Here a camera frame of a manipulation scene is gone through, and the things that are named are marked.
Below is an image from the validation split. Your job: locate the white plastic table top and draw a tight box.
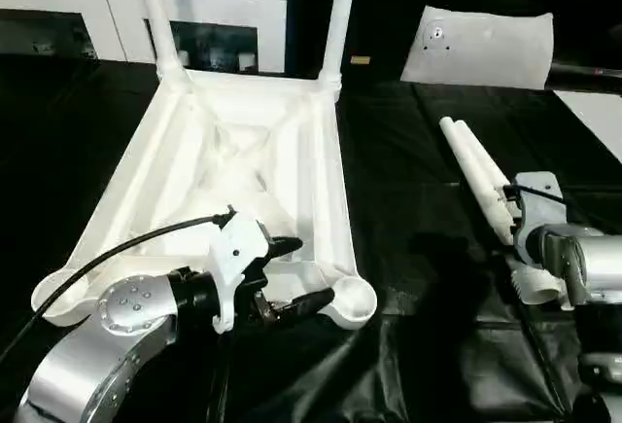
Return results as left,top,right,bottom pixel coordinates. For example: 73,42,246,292
29,68,380,333

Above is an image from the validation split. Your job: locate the white plastic table leg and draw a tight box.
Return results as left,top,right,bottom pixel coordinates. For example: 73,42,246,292
134,0,190,83
453,118,512,192
437,117,561,306
317,0,363,92

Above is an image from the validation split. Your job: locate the black table mat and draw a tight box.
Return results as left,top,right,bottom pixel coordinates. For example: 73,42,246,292
0,52,622,423

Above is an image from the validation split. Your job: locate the black cabinet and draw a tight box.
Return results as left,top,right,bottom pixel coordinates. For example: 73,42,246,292
284,0,430,80

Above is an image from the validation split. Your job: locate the white flat board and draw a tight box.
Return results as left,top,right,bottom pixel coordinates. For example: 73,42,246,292
553,88,622,151

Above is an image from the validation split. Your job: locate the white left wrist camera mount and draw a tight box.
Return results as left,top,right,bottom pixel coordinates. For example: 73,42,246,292
207,212,272,335

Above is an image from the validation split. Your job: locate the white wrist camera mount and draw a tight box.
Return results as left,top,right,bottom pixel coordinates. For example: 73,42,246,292
503,170,569,269
207,212,272,335

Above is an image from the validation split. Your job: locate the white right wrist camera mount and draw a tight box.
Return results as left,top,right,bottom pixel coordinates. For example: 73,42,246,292
503,170,569,269

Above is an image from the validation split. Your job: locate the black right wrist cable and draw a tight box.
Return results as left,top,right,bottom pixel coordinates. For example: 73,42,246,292
502,183,566,204

